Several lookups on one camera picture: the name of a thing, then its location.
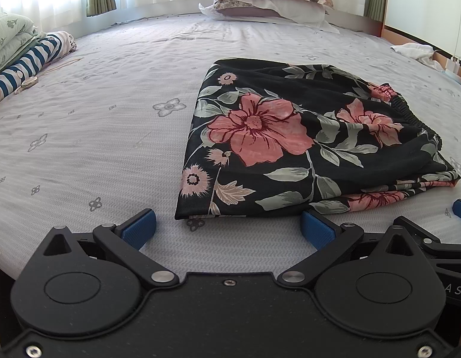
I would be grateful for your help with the white pillow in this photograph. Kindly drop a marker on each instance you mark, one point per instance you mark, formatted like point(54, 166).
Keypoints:
point(303, 14)

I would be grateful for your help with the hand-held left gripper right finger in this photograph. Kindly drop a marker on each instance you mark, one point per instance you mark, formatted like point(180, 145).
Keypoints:
point(318, 229)

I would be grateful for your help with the folded pale green quilt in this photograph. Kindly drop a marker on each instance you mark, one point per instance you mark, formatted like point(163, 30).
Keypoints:
point(8, 41)

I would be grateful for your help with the mauve pillow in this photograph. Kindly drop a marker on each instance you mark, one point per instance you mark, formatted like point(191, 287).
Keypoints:
point(245, 10)

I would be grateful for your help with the white charger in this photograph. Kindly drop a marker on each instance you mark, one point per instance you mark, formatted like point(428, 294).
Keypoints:
point(455, 64)

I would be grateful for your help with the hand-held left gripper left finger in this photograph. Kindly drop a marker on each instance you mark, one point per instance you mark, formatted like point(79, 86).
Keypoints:
point(139, 227)

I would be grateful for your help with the black floral pants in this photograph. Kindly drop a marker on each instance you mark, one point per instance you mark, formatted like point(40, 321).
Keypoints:
point(290, 138)

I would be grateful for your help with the bed with grey patterned sheet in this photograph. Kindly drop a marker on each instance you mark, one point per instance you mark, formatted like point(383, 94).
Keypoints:
point(103, 126)

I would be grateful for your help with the blue white striped cloth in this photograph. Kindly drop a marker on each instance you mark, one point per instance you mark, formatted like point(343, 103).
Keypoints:
point(25, 65)

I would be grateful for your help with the white crumpled cloth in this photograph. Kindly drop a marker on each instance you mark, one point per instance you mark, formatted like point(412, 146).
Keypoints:
point(411, 50)

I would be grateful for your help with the wooden headboard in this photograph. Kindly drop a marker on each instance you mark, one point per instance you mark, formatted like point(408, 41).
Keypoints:
point(409, 39)

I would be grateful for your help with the small round beige object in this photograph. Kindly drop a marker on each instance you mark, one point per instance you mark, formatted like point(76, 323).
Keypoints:
point(27, 83)

